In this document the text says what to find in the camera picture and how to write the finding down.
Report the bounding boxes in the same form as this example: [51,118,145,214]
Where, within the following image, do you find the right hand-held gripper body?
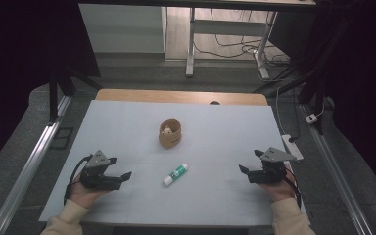
[248,147,298,184]

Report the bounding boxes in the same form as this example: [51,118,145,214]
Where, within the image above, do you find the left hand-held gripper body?
[79,150,123,192]

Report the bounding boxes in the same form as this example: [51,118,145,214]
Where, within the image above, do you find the person's right hand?
[258,162,297,203]

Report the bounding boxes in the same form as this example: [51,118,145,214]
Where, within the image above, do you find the person's left hand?
[68,173,111,210]

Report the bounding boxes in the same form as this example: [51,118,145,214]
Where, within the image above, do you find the white power strip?
[281,133,305,162]

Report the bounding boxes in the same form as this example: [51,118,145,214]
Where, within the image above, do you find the white table mat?
[38,99,307,228]

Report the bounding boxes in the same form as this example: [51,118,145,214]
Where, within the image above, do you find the white green glue stick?
[163,163,189,188]

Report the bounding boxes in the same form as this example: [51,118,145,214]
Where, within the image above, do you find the wooden table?
[95,88,269,107]

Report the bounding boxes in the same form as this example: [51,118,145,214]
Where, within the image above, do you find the black metal stand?
[46,63,103,125]

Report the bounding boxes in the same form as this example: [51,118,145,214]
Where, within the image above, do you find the white cabinet panel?
[77,3,168,54]

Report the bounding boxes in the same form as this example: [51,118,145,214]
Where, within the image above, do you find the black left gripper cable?
[63,154,93,206]

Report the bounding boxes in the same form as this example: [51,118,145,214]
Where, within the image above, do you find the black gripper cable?
[285,165,304,210]
[63,154,93,206]

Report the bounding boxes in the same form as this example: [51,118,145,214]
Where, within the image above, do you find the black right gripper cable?
[285,165,304,210]

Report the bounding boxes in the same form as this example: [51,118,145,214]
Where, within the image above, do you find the white power strip cable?
[274,85,289,137]

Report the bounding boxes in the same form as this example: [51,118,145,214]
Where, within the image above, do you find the aluminium rail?
[0,94,73,235]
[298,103,374,235]

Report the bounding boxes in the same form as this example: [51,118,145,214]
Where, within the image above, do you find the black floor cables bundle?
[194,8,292,82]

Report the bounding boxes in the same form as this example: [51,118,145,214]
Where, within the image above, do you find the white metal desk frame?
[77,0,317,81]

